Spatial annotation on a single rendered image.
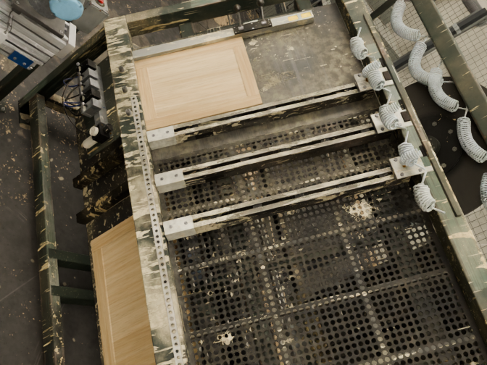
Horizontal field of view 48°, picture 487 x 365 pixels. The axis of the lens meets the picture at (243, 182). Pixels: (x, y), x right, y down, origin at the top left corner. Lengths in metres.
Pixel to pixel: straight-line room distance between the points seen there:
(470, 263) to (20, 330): 2.03
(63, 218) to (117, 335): 0.88
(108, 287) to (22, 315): 0.42
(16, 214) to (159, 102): 0.99
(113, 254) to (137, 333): 0.44
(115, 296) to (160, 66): 1.16
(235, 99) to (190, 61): 0.34
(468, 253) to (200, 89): 1.42
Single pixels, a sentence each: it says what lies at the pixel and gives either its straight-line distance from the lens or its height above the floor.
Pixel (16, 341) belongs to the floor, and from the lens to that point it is 2.87.
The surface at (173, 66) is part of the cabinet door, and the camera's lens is 2.86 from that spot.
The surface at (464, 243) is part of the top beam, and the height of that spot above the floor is 1.90.
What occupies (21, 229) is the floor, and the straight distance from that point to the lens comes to 3.11.
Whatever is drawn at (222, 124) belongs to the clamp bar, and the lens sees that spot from 2.54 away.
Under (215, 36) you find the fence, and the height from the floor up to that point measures 1.26.
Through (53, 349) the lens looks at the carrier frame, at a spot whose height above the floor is 0.18.
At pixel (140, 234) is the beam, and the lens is 2.37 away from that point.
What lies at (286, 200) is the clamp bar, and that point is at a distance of 2.33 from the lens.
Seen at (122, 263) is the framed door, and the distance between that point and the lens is 2.78.
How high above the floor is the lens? 2.30
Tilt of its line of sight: 27 degrees down
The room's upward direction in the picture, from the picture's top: 60 degrees clockwise
